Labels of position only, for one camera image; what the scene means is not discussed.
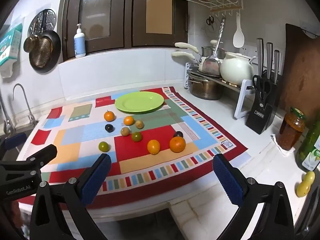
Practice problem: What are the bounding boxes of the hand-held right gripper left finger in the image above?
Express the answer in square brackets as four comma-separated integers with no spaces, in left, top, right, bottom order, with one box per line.
[31,152,112,240]

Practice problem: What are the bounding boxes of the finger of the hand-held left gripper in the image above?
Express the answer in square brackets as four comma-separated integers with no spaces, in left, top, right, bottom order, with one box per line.
[0,132,27,155]
[0,144,58,180]

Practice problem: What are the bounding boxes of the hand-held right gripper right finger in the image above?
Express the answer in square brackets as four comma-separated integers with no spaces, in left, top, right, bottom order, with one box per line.
[212,154,295,240]

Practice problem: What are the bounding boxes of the large orange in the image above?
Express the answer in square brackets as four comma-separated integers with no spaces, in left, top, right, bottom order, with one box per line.
[169,136,186,153]

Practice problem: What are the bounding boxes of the oval orange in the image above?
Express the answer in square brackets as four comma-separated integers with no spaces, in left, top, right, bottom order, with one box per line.
[147,139,161,155]

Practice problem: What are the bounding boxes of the green plate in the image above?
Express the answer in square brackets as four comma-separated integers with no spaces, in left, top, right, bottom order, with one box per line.
[115,91,165,113]

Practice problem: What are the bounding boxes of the chrome gooseneck faucet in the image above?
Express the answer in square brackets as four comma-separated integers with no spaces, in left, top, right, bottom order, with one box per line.
[12,83,38,127]

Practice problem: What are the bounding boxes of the colourful patchwork cloth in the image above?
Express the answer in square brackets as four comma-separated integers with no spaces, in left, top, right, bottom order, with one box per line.
[19,86,249,209]

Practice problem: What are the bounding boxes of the white cloth under jar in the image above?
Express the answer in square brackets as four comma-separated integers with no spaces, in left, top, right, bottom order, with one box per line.
[271,134,297,158]

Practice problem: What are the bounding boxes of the black knife block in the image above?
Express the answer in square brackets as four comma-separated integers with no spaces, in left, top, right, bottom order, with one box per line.
[245,75,278,134]

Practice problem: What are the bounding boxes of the yellow plastic fruit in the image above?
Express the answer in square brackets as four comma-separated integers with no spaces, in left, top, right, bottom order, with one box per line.
[296,171,316,197]

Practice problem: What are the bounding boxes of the jar of orange sauce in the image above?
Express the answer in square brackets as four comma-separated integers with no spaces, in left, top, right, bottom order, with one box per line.
[279,107,307,150]

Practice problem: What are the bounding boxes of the metal pot rack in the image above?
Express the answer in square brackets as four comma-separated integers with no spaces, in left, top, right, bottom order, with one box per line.
[184,62,255,119]

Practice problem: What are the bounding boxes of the green glass bottle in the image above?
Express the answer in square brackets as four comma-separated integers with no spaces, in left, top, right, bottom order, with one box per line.
[295,120,320,172]

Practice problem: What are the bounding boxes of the large black frying pan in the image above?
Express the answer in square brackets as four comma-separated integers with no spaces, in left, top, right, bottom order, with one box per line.
[29,12,62,74]

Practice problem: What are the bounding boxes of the green white box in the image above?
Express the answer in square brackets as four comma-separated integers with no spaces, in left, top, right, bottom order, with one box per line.
[0,22,24,78]

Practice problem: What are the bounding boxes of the large steel pot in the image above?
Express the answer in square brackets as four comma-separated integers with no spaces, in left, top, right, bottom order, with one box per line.
[188,77,224,100]

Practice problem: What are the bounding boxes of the small brass pan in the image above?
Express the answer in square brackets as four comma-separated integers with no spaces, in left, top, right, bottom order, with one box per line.
[24,35,40,53]

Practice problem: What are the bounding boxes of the black kitchen scissors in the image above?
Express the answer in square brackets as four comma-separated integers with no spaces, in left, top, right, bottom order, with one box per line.
[252,75,272,103]

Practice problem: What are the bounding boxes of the white ceramic pot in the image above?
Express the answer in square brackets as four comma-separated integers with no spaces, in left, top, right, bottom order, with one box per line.
[220,52,257,85]

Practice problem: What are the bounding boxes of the white blue pump bottle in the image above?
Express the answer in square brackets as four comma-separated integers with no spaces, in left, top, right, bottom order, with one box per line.
[74,24,86,58]

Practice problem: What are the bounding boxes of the metal spatula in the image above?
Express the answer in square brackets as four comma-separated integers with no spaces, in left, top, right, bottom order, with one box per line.
[202,19,226,76]

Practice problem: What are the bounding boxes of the round metal steamer rack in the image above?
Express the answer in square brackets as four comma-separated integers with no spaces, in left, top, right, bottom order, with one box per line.
[27,9,57,42]

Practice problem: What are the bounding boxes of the steel pot with lid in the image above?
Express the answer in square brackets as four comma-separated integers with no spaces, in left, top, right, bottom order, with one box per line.
[200,39,227,67]

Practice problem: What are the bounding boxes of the brown wooden cutting board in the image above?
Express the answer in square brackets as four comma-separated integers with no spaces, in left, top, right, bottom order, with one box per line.
[277,23,320,120]

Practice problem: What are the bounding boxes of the white rice spoon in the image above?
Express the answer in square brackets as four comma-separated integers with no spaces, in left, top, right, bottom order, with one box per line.
[233,12,245,48]

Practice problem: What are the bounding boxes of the cardboard sheet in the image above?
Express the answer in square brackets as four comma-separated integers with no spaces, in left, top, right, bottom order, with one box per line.
[146,0,173,35]

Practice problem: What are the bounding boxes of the steel handled knife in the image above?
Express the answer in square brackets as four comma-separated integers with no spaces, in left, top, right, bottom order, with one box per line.
[272,50,280,84]
[265,42,273,79]
[255,38,264,77]

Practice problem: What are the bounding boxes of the pan with cream handle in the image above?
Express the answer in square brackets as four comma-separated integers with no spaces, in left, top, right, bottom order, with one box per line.
[174,42,200,54]

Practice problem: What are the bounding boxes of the brown window frame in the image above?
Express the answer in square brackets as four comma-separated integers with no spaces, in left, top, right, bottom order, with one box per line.
[61,0,188,62]

